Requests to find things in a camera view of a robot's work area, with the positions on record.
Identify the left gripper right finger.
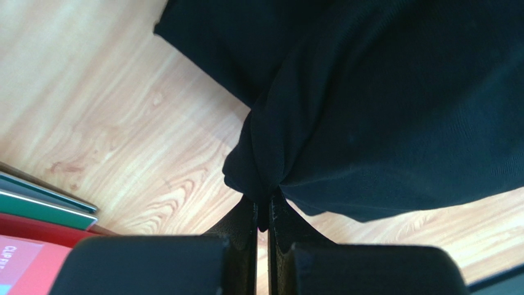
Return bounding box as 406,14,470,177
268,191,469,294

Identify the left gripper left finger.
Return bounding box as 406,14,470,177
50,197,258,294

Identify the black floral t shirt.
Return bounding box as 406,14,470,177
154,1,523,222

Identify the red ring binder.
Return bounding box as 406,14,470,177
1,213,115,294

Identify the green ring binder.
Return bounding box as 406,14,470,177
1,163,98,230

